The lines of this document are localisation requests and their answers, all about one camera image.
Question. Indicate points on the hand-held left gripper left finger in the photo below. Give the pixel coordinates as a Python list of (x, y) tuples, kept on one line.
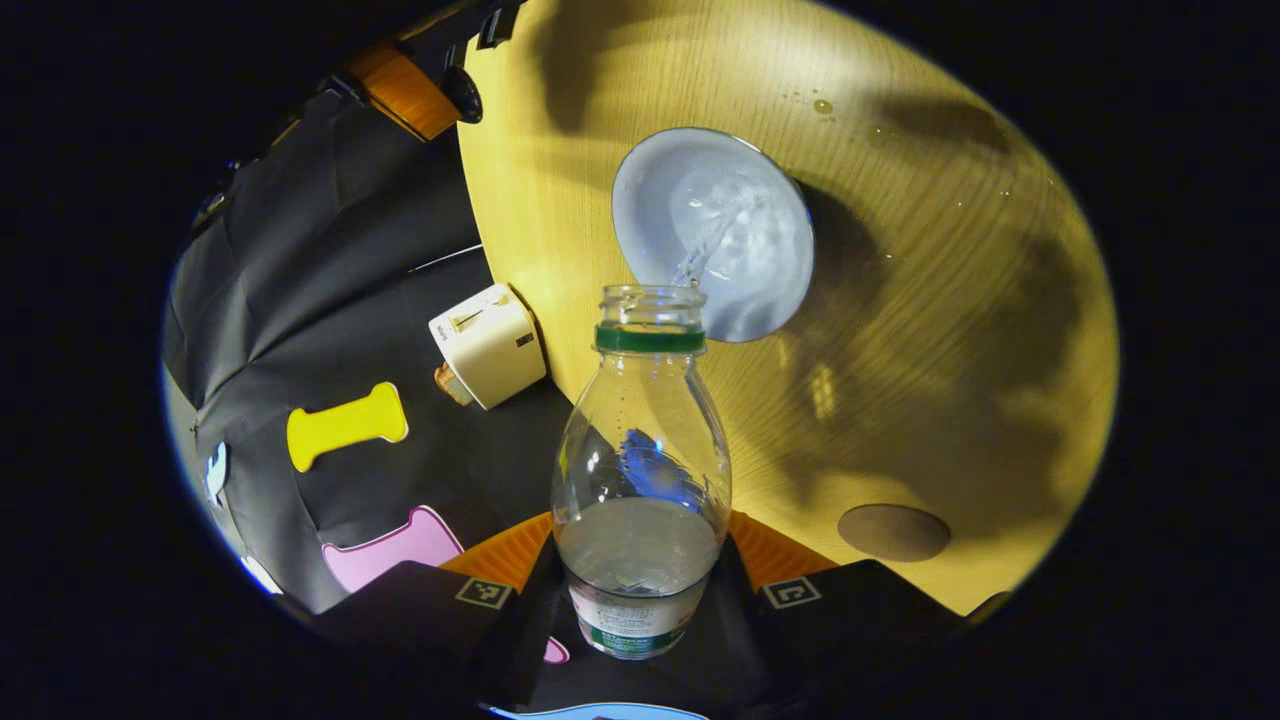
[(515, 630)]

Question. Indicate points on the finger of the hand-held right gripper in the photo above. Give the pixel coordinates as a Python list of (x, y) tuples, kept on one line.
[(405, 92)]

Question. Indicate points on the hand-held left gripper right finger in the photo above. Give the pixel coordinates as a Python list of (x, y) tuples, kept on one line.
[(745, 640)]

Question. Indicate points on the dark blue teacup lid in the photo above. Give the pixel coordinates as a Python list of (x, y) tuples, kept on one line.
[(462, 95)]

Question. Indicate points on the clear plastic water bottle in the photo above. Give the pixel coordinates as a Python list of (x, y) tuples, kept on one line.
[(640, 540)]

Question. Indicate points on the round brown coaster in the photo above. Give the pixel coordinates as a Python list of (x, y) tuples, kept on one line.
[(893, 533)]

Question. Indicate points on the white teacup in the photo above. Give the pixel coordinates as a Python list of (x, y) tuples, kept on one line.
[(680, 190)]

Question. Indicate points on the toast slice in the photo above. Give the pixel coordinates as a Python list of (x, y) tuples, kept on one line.
[(453, 385)]

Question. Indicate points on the white toaster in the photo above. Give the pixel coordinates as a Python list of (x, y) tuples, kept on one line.
[(490, 345)]

